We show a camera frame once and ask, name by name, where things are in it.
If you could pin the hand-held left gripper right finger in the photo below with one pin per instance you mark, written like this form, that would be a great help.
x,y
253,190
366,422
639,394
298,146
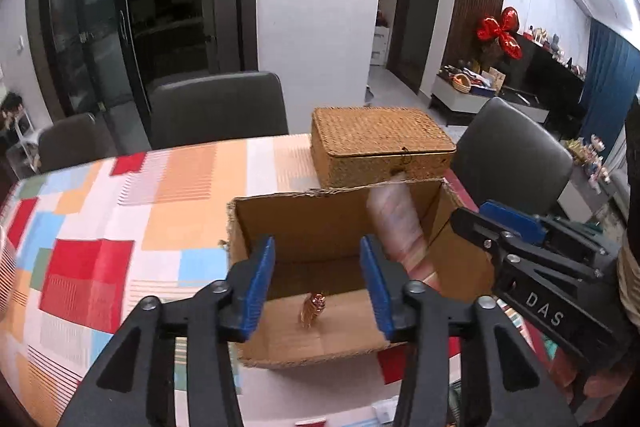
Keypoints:
x,y
375,287

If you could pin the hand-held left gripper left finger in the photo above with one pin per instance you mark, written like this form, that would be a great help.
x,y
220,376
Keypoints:
x,y
260,287

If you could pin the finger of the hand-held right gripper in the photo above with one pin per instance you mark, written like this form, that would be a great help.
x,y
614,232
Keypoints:
x,y
475,227
510,213

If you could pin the pink snack packet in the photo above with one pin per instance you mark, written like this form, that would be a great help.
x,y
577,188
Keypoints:
x,y
395,222

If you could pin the brown cardboard box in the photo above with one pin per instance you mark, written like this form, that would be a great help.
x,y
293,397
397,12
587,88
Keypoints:
x,y
320,227

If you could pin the person's right forearm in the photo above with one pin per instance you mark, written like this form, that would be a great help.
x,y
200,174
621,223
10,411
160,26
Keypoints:
x,y
631,287

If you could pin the person's right hand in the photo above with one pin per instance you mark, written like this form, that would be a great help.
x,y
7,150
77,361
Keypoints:
x,y
605,384

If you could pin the small golden wrapped candy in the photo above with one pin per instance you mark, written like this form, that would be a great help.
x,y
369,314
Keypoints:
x,y
312,309

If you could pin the dark grey dining chair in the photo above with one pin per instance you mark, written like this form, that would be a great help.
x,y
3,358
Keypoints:
x,y
215,107
75,142
510,152

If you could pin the cluster of small figurines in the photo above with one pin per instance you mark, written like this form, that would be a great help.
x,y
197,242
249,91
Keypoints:
x,y
592,157

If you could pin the white low table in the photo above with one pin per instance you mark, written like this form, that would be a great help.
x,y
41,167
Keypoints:
x,y
450,99

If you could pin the lidded wicker basket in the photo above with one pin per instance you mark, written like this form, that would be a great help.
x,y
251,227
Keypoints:
x,y
370,132

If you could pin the black sideboard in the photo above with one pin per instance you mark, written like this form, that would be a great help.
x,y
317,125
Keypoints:
x,y
545,72

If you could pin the colourful patterned tablecloth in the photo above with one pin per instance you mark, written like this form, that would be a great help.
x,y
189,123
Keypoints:
x,y
100,257

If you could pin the blue curtain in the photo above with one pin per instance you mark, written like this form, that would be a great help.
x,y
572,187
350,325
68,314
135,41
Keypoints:
x,y
610,82

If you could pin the red bow foil balloon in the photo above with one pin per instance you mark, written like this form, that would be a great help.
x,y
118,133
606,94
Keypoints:
x,y
492,29

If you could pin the white drawer unit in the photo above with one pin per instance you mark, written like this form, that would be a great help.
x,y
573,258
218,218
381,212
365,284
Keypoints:
x,y
380,47

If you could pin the dark room door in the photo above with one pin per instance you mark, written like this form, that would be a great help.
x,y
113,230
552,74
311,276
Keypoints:
x,y
415,7

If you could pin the white plastic basket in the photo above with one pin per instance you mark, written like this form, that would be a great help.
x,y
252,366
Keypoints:
x,y
6,267

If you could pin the white rack with dark clothes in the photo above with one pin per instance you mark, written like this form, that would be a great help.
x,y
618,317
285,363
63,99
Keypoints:
x,y
22,132

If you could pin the black glass sliding doors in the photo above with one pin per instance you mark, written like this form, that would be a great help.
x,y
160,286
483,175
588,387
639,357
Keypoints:
x,y
150,7

